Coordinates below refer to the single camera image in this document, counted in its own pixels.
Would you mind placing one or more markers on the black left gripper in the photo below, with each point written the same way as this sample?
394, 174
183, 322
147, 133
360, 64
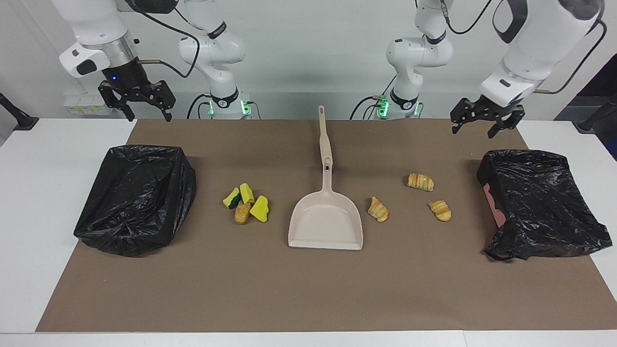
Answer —
496, 112

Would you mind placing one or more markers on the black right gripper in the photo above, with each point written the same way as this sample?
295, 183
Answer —
126, 77

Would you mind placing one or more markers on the golden croissant piece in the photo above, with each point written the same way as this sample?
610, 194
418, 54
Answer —
420, 182
440, 210
378, 209

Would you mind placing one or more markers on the yellow sponge with green pad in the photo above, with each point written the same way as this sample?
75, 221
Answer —
230, 197

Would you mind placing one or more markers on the yellow sponge piece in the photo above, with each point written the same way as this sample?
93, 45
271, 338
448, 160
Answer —
260, 209
247, 193

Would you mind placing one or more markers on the brown bread roll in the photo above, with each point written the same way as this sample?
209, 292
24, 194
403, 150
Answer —
242, 213

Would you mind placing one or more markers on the beige plastic dustpan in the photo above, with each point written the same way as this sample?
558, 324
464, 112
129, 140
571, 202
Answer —
325, 226

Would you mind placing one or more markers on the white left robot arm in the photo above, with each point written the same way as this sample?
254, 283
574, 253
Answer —
419, 53

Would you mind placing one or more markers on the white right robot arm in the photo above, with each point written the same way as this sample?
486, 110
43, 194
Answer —
212, 48

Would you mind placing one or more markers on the pink bin with black bag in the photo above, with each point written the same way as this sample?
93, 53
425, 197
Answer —
540, 202

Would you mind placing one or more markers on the bin lined with black bag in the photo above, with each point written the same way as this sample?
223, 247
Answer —
135, 202

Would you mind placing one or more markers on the brown table mat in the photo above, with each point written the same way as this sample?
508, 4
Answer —
308, 299

